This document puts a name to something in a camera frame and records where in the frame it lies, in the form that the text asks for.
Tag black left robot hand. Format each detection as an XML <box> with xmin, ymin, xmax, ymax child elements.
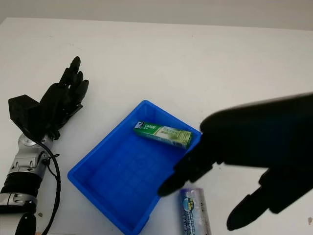
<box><xmin>31</xmin><ymin>56</ymin><xmax>89</xmax><ymax>141</ymax></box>

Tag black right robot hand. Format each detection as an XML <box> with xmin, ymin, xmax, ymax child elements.
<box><xmin>157</xmin><ymin>92</ymin><xmax>313</xmax><ymax>232</ymax></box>

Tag green toothpaste box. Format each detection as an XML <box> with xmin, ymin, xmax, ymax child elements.
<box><xmin>133</xmin><ymin>120</ymin><xmax>193</xmax><ymax>150</ymax></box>

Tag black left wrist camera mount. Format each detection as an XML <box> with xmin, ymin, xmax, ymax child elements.
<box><xmin>8</xmin><ymin>94</ymin><xmax>46</xmax><ymax>143</ymax></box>

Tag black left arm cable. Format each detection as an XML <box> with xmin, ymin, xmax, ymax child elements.
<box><xmin>36</xmin><ymin>141</ymin><xmax>62</xmax><ymax>235</ymax></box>

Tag blue plastic tray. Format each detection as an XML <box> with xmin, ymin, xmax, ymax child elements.
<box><xmin>67</xmin><ymin>99</ymin><xmax>203</xmax><ymax>235</ymax></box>

